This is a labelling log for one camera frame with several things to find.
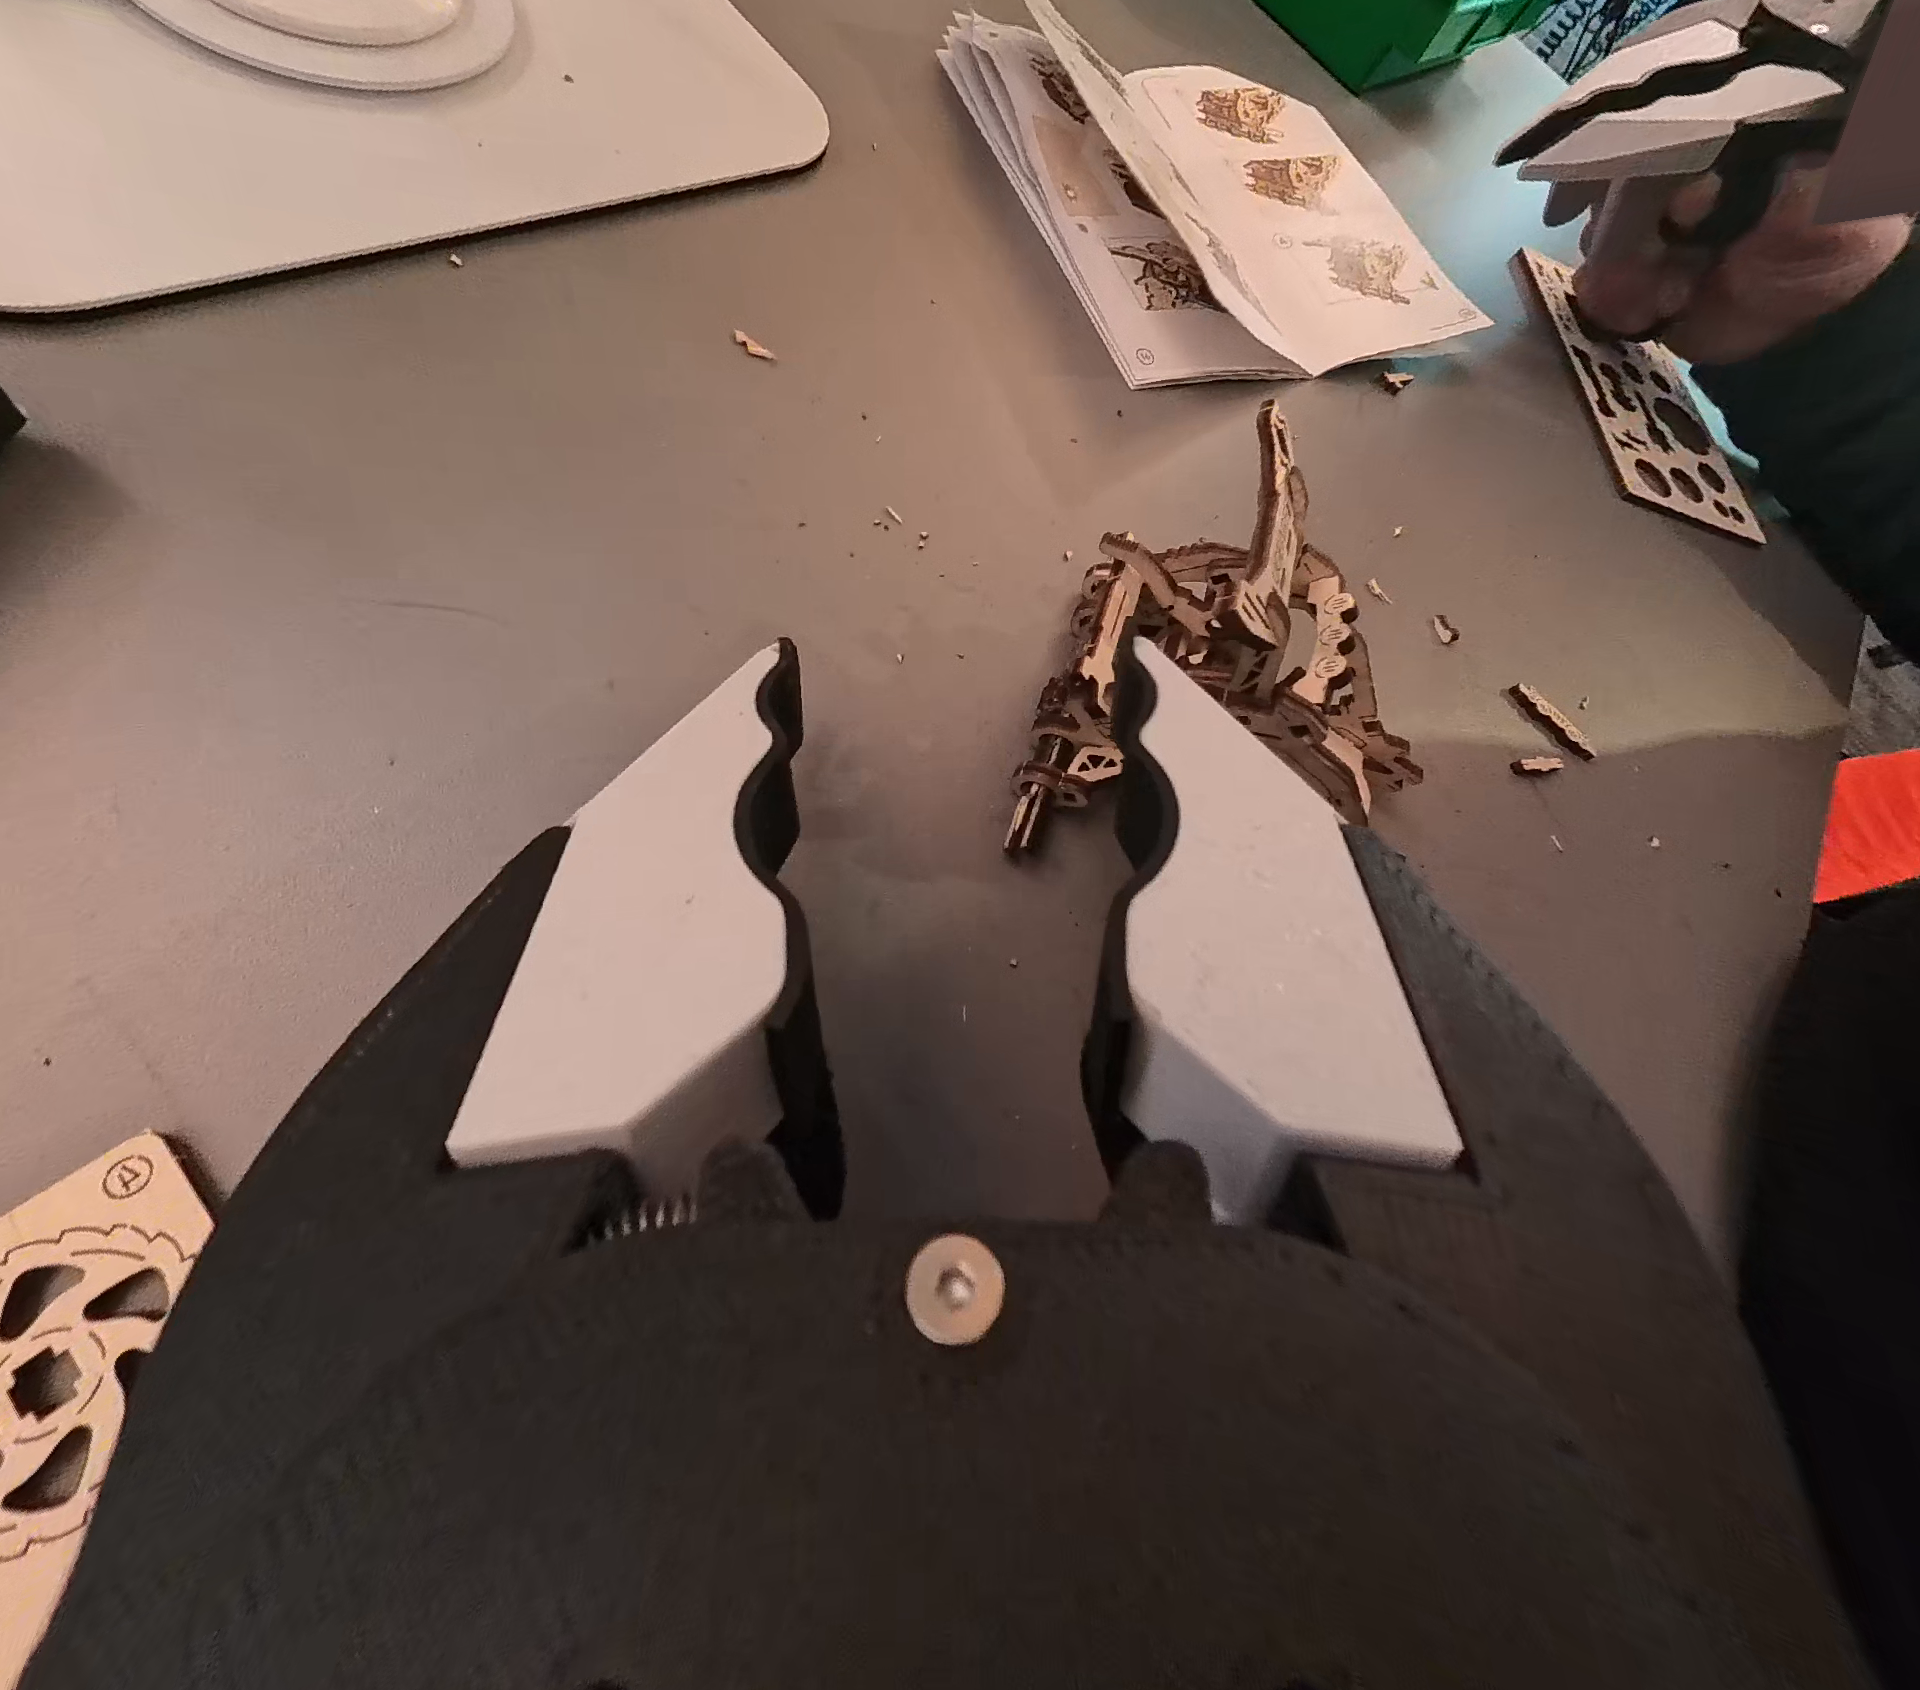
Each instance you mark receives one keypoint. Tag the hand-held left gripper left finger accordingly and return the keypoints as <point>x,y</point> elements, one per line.
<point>614,971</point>

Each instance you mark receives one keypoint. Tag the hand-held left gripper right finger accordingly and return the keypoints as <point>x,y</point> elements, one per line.
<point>1290,971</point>

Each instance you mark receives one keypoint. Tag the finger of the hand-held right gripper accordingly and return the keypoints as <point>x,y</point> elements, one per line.
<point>1680,131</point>
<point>1620,78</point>

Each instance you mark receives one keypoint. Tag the wooden mechanical model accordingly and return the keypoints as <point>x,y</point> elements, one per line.
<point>1275,670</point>

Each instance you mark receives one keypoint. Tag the wooden parts sheet round holes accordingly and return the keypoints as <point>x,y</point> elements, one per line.
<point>1680,474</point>

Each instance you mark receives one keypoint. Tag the wooden parts sheet gear wheels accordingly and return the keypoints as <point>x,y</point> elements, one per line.
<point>91,1210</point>

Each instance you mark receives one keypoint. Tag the person's right forearm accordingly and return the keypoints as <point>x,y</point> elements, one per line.
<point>1844,460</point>

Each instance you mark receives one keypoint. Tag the person's right hand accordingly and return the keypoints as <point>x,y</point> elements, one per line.
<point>1785,281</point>

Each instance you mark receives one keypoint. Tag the illustrated instruction booklet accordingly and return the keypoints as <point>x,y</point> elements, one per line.
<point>1320,221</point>

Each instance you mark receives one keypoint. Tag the long notched wooden bar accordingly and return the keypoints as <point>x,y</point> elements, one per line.
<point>1552,721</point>

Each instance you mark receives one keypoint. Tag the orange traffic cone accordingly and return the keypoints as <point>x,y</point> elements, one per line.
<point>1874,820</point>

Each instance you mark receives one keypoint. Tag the white document stand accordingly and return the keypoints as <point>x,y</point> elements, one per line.
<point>451,160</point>

